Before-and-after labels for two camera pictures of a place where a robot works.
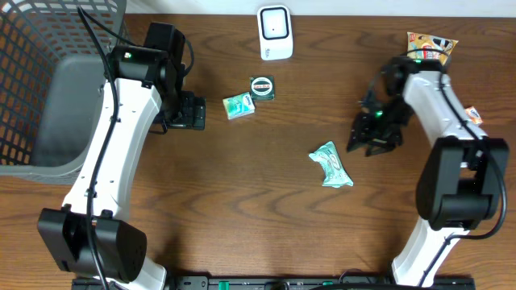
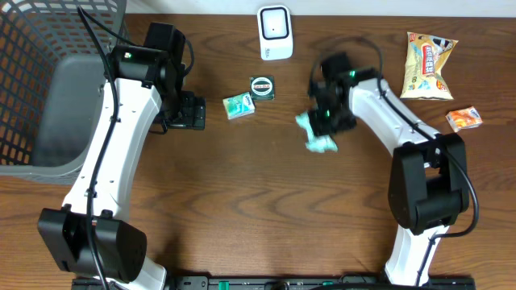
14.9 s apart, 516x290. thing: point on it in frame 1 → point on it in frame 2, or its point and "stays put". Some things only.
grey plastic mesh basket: (52, 71) stays put
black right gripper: (362, 131) → (321, 126)
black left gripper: (193, 111) stays put
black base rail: (282, 283) stays put
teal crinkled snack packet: (334, 175) → (318, 144)
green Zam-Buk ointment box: (262, 88) stays put
